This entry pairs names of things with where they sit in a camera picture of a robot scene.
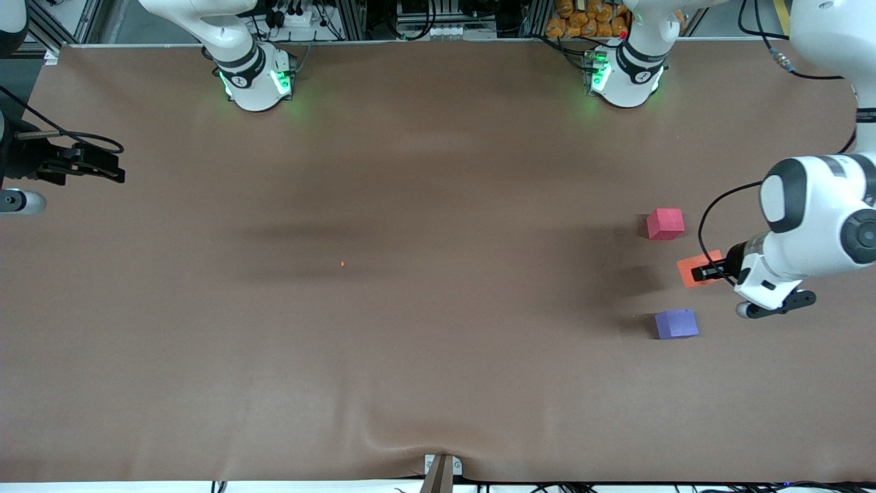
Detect brown table cover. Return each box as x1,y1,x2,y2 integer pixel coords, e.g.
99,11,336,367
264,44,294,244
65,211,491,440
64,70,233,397
0,38,876,483

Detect red foam block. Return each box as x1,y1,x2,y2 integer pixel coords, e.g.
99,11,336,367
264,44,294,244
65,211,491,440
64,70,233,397
646,208,686,241

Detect row of white plugs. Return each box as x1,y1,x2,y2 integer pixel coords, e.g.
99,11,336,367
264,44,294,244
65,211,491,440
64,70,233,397
436,23,498,40

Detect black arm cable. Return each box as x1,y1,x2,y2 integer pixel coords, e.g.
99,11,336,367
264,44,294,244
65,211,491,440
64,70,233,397
697,0,858,288
0,86,125,155

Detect metal clamp bracket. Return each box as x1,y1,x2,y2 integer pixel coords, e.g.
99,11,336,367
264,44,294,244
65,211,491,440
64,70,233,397
420,453,464,493

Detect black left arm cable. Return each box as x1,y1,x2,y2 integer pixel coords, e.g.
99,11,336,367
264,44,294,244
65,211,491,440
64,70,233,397
697,0,858,288

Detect white power strip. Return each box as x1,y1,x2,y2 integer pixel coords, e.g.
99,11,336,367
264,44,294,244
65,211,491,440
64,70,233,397
263,0,317,29

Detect aluminium frame strut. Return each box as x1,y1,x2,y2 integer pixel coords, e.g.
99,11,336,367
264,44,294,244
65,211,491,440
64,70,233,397
19,0,64,66

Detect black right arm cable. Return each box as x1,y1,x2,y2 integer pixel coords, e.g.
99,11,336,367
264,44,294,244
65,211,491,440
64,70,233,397
0,86,125,155

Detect purple foam block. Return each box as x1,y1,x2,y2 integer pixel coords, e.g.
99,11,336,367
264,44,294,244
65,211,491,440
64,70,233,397
654,309,700,340

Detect orange foam block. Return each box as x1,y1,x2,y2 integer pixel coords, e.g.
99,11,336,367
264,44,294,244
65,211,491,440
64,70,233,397
676,249,725,289

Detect bag of orange items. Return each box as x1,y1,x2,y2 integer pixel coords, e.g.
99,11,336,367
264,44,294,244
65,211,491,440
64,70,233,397
545,0,630,40

